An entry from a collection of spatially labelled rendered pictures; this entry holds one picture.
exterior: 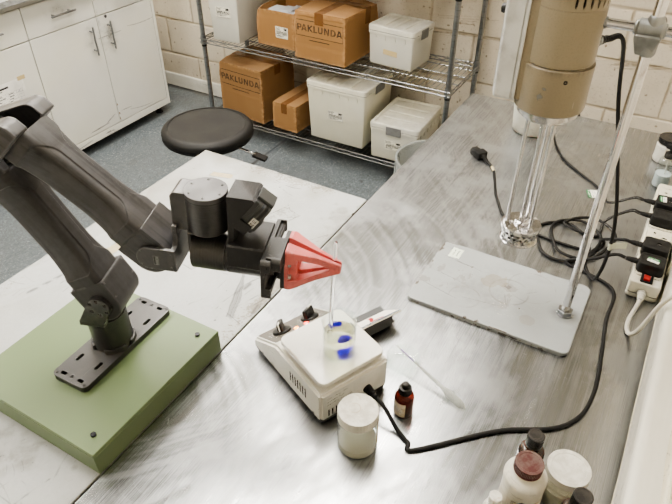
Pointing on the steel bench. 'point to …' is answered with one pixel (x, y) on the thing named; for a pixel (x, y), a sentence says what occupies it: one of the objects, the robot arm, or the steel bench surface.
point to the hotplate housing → (327, 407)
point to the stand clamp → (643, 32)
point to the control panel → (290, 326)
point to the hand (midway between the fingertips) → (335, 266)
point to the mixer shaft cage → (523, 221)
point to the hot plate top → (302, 349)
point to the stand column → (608, 171)
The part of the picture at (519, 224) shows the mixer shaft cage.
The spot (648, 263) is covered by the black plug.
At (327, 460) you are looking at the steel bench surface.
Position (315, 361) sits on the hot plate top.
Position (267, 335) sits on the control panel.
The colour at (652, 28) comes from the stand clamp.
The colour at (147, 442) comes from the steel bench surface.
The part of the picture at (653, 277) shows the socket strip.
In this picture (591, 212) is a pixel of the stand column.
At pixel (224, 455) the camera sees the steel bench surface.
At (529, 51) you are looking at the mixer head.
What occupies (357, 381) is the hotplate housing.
